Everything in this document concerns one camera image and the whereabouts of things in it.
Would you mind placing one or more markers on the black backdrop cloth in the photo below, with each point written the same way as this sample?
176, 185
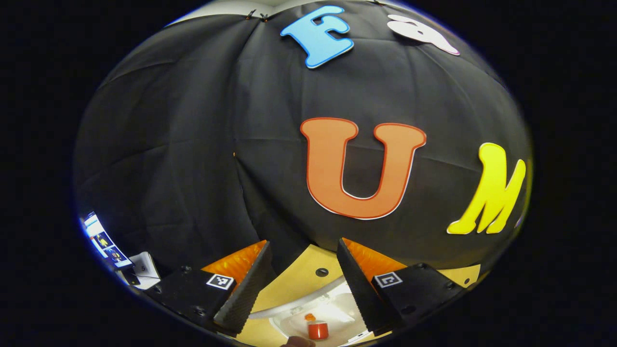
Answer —
193, 144

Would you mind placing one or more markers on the white side table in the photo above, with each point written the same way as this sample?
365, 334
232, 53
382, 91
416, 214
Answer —
143, 267

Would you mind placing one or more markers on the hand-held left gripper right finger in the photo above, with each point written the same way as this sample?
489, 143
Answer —
359, 289

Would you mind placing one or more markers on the orange paper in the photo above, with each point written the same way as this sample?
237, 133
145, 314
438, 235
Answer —
310, 317

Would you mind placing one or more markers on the white desktop garbage bin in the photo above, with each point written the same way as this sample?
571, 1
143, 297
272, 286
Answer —
332, 313

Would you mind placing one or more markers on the red pop can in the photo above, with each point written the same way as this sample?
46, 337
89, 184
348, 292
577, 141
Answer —
318, 331

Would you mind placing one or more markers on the wooden desktop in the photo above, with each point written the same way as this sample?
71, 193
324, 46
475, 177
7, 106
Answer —
299, 279

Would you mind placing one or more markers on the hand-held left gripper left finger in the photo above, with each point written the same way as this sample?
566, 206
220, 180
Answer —
246, 294

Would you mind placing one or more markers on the computer monitor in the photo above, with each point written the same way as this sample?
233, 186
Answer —
103, 241

